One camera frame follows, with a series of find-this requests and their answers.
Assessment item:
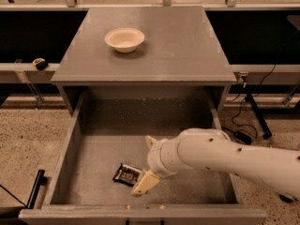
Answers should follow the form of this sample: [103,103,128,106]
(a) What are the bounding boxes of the black rxbar chocolate wrapper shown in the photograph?
[112,163,142,187]

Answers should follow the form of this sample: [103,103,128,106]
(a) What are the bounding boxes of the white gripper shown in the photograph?
[131,135,185,197]

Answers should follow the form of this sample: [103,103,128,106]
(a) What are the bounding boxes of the grey open top drawer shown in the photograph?
[20,92,266,225]

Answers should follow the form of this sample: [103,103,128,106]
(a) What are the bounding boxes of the black power adapter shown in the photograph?
[233,131,252,145]

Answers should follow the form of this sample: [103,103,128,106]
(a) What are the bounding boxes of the black caster wheel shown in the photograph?
[279,195,293,203]

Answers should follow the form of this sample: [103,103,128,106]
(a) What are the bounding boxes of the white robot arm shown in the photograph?
[132,128,300,201]

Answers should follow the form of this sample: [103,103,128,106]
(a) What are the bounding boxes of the black stand leg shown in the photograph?
[245,88,272,140]

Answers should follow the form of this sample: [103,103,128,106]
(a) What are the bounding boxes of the black yellow tape measure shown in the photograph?
[32,58,48,70]

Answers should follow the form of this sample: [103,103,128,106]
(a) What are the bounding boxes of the black cable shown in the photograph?
[221,64,278,143]

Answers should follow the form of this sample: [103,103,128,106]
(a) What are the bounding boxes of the white paper bowl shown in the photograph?
[104,28,145,53]

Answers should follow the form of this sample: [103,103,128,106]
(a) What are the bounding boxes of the grey cabinet counter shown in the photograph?
[52,6,235,109]

